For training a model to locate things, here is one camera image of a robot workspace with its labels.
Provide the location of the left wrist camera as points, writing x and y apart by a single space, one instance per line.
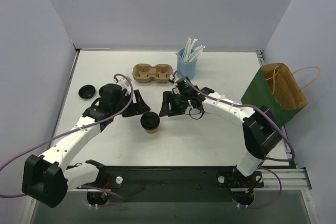
123 82

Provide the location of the green paper bag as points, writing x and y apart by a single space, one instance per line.
275 87

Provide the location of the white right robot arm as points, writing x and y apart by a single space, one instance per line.
260 135

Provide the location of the white wrapped straw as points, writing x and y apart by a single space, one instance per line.
196 53
186 50
190 49

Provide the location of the aluminium table rail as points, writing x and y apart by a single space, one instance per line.
70 113

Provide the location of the brown cardboard cup carrier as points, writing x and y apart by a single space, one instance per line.
144 73

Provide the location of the black plastic cup lid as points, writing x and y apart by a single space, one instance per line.
150 119

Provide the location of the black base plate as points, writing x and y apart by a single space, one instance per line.
186 184

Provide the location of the single brown paper cup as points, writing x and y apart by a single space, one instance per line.
151 130

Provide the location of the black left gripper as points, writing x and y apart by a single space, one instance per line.
134 104

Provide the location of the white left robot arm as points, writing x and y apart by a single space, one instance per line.
47 177

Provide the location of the blue straw holder cup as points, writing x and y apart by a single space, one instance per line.
187 69

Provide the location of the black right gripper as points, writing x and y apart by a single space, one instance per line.
174 104

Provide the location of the black lid stack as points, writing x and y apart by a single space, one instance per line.
87 92

